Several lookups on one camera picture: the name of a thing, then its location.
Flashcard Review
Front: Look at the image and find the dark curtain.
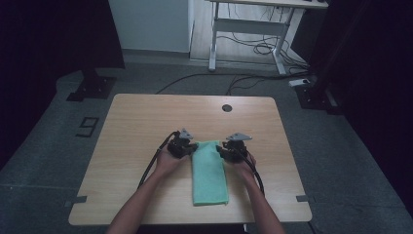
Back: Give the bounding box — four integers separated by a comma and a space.
307, 0, 413, 209
0, 0, 127, 171

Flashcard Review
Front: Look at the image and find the person's left hand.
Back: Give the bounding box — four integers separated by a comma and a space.
154, 147, 187, 178

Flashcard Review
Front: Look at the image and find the black stand with grey rail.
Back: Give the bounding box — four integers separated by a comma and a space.
294, 77, 346, 116

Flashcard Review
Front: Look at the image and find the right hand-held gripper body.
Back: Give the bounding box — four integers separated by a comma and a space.
223, 132, 253, 164

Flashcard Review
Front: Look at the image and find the green microfibre cloth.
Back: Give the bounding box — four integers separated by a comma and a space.
191, 139, 230, 207

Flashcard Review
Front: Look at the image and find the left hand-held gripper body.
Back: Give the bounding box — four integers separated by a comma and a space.
167, 128, 195, 160

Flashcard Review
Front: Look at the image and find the long black floor cable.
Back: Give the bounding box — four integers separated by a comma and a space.
155, 72, 295, 96

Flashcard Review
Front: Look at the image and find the black tape floor mark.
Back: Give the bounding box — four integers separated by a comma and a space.
75, 116, 100, 138

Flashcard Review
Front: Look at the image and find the tangle of black cables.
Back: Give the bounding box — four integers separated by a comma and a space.
216, 32, 310, 74

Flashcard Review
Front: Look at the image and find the white desk frame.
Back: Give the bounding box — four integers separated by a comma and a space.
207, 0, 329, 76

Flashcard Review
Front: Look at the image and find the person's right hand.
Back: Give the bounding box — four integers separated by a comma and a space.
226, 152, 257, 183

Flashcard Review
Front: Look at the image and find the grey tape strip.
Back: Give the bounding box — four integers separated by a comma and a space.
295, 194, 317, 204
63, 195, 89, 209

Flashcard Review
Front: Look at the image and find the black stand with square base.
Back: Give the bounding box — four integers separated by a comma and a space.
65, 67, 118, 102

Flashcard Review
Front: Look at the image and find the white power strip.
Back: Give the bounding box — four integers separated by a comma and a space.
288, 78, 312, 89

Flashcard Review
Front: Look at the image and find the short black floor cable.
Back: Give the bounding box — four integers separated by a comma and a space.
225, 76, 268, 97

